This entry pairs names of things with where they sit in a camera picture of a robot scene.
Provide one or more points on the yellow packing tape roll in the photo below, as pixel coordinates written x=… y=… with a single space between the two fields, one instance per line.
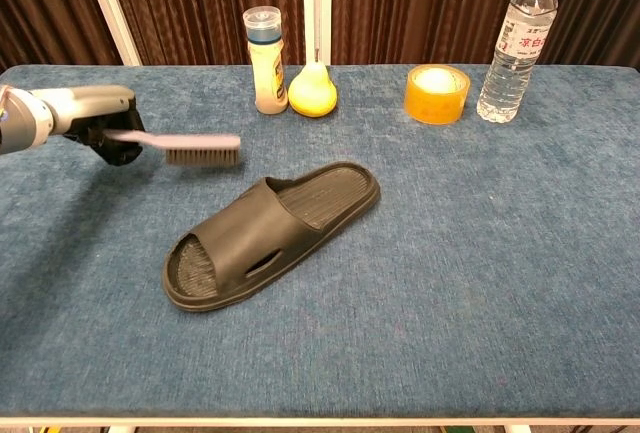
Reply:
x=435 y=98

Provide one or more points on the blue fabric table cover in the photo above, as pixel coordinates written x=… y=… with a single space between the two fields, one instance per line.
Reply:
x=450 y=253

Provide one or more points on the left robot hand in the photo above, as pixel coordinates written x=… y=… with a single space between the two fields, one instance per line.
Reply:
x=90 y=108

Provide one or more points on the clear plastic water bottle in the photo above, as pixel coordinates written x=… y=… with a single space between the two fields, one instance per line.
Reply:
x=515 y=48

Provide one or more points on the grey scrub brush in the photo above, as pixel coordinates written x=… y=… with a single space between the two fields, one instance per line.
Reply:
x=200 y=145

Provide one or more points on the seasoning bottle with blue cap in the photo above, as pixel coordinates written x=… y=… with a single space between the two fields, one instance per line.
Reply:
x=267 y=78

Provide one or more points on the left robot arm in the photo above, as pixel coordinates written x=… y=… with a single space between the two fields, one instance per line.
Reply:
x=20 y=120

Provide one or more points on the yellow pear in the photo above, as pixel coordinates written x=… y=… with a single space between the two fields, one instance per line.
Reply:
x=312 y=93

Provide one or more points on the white slanted frame post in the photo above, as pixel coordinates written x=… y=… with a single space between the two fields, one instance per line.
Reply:
x=112 y=8

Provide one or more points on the white vertical frame post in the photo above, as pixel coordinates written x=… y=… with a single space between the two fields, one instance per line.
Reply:
x=316 y=3

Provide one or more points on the dark brown curtain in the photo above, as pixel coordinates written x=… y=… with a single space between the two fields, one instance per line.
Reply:
x=200 y=3

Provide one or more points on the black rubber slipper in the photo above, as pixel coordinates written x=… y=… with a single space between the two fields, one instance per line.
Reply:
x=250 y=238

